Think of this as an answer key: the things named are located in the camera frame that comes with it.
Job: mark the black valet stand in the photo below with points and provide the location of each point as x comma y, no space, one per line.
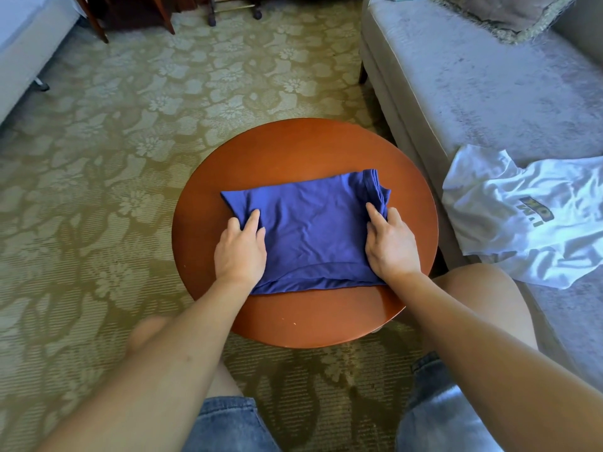
235,6

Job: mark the person's left hand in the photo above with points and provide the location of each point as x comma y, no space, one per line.
240,254

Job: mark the blue denim shorts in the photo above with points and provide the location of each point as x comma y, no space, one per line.
443,414

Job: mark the white T-shirt dark print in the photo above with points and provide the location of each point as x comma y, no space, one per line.
528,216

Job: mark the person's right leg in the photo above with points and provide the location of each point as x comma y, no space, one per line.
490,296

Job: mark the white bed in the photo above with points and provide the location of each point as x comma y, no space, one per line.
28,42

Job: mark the round wooden table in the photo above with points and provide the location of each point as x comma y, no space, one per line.
301,150

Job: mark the dark wooden nightstand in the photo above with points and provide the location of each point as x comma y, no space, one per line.
132,4

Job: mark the person's right hand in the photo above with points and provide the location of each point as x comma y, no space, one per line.
391,247

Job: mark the grey velvet chaise sofa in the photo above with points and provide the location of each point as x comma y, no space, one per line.
452,80

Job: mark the plain royal blue T-shirt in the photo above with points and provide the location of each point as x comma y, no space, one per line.
306,235

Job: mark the person's left forearm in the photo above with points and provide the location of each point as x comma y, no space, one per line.
141,381

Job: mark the brown fringed cushion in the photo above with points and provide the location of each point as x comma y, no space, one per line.
509,12

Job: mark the person's right forearm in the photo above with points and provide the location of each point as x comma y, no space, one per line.
499,372

